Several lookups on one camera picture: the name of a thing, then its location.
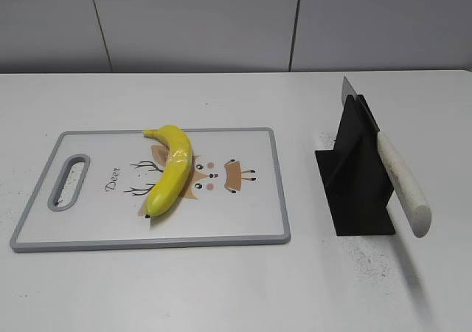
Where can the black knife stand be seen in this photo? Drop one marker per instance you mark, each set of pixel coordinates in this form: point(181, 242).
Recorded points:
point(355, 181)

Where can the white handled kitchen knife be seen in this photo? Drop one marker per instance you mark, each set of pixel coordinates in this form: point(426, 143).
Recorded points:
point(411, 197)

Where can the yellow plastic banana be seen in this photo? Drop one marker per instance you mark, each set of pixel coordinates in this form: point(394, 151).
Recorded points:
point(176, 171)

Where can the grey rimmed deer cutting board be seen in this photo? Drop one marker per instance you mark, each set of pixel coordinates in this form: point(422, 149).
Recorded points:
point(105, 190)

